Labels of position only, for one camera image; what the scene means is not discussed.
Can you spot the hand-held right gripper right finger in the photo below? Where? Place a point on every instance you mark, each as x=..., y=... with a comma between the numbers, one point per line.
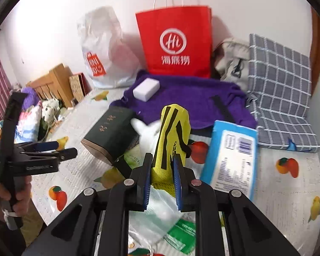
x=178, y=186

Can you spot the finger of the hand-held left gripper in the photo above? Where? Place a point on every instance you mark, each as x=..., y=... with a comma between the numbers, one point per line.
x=64, y=154
x=48, y=146

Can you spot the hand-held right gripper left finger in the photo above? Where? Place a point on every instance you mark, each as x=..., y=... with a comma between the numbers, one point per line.
x=147, y=184

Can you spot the green tissue pack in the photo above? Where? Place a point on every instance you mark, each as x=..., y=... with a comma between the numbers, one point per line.
x=162, y=208

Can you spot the yellow black mesh pouch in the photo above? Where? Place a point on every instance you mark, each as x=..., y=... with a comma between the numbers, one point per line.
x=172, y=138

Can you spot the person's left forearm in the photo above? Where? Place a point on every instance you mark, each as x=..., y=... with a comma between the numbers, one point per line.
x=5, y=240

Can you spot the person's left hand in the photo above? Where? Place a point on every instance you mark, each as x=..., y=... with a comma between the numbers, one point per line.
x=22, y=194

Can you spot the colourful printed pillow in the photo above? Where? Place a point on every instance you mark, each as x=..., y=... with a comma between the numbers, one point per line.
x=28, y=124

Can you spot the white plush toy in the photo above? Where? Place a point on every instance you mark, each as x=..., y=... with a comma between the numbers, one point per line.
x=50, y=109

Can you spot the small green label packet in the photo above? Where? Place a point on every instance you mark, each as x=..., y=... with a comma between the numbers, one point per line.
x=182, y=234

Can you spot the dark green box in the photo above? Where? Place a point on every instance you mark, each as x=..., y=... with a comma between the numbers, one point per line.
x=109, y=130

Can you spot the blue tissue packet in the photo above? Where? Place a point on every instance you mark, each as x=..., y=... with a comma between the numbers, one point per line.
x=229, y=160

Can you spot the wooden headboard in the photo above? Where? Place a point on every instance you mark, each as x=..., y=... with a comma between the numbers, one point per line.
x=54, y=85

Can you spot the brown patterned box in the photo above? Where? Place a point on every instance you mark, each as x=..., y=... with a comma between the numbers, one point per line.
x=78, y=86

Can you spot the purple towel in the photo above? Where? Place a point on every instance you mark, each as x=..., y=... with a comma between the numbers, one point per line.
x=186, y=98

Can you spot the white sponge block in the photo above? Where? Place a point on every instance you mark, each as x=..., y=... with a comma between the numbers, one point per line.
x=146, y=88

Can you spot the fruit print tablecloth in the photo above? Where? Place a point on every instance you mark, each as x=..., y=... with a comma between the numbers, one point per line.
x=277, y=200

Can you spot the white plastic bag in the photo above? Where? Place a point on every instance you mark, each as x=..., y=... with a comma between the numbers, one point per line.
x=104, y=56

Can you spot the beige cloth bag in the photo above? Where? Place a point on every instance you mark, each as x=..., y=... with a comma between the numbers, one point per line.
x=233, y=61

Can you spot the grey checked cushion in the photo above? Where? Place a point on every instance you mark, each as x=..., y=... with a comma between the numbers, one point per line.
x=280, y=90

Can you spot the red paper bag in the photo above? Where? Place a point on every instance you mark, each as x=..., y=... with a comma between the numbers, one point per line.
x=176, y=45

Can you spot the wooden door frame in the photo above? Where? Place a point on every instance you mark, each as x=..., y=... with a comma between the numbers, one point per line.
x=317, y=53

